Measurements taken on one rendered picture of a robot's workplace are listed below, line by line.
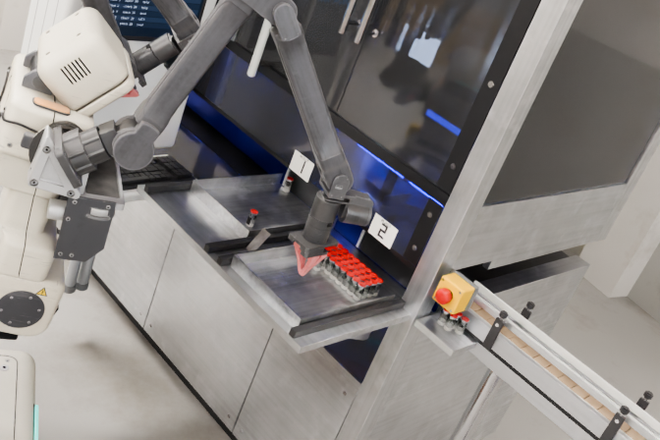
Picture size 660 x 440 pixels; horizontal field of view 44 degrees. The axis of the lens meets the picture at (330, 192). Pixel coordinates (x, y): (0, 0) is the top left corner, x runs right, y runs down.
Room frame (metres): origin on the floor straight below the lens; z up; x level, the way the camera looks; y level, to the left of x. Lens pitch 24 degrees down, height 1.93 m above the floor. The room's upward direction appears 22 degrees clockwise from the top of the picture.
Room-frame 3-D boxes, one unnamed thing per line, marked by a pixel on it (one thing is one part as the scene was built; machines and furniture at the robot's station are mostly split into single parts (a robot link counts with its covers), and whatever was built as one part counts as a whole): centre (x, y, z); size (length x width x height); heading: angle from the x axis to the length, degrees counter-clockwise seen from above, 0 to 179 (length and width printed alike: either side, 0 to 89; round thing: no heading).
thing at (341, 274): (1.86, -0.10, 0.90); 0.18 x 0.02 x 0.05; 53
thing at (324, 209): (1.61, -0.01, 1.18); 0.07 x 0.06 x 0.07; 113
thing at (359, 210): (1.63, -0.04, 1.22); 0.11 x 0.09 x 0.12; 113
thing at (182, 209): (1.93, 0.07, 0.87); 0.70 x 0.48 x 0.02; 53
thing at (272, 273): (1.79, -0.05, 0.90); 0.34 x 0.26 x 0.04; 142
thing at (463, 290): (1.82, -0.38, 0.99); 0.08 x 0.07 x 0.07; 143
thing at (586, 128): (2.23, -0.61, 1.50); 0.85 x 0.01 x 0.59; 143
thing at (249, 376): (2.86, 0.20, 0.44); 2.06 x 1.00 x 0.88; 53
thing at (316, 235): (1.61, 0.00, 1.12); 0.10 x 0.07 x 0.07; 143
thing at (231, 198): (2.09, 0.16, 0.90); 0.34 x 0.26 x 0.04; 143
